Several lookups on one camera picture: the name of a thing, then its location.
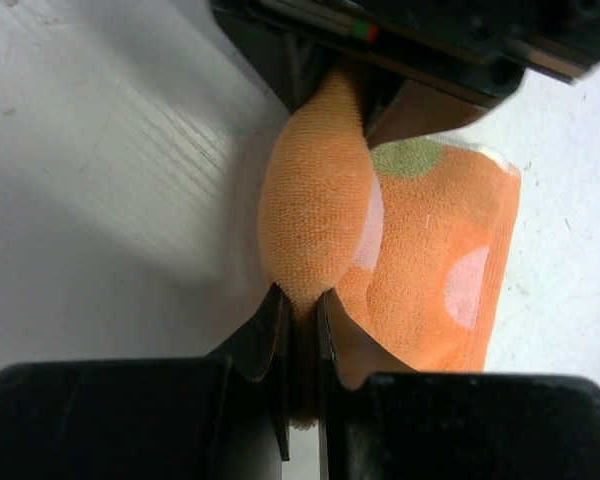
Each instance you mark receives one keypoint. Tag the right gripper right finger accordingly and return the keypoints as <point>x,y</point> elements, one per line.
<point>380,419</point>

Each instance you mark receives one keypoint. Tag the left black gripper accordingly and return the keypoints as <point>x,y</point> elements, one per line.
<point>439,65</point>

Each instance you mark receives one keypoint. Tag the orange polka dot towel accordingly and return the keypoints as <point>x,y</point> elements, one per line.
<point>412,235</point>

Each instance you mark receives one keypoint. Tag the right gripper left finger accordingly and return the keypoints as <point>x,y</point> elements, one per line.
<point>223,415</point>

